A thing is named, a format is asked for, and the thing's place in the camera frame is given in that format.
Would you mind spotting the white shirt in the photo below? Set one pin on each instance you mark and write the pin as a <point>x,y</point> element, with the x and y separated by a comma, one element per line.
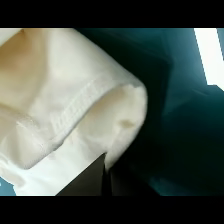
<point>56,100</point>

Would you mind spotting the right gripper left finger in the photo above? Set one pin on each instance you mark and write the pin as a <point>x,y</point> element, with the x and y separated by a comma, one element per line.
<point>91,181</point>

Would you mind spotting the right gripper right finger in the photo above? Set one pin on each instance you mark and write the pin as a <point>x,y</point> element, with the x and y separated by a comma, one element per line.
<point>126,185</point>

